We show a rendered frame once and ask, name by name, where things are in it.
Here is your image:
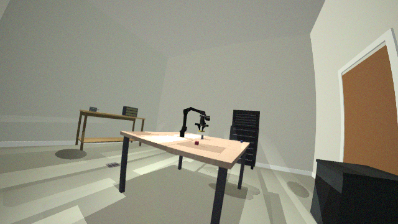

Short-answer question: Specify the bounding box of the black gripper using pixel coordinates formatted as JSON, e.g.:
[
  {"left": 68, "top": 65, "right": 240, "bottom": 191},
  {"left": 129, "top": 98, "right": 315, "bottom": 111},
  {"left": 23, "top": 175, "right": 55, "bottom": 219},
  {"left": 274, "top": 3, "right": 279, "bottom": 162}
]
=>
[{"left": 195, "top": 120, "right": 208, "bottom": 131}]

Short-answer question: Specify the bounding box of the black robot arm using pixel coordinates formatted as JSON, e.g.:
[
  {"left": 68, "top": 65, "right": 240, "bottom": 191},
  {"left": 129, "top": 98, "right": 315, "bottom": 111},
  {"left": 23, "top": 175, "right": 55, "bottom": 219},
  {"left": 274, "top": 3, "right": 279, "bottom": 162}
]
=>
[{"left": 179, "top": 107, "right": 210, "bottom": 137}]

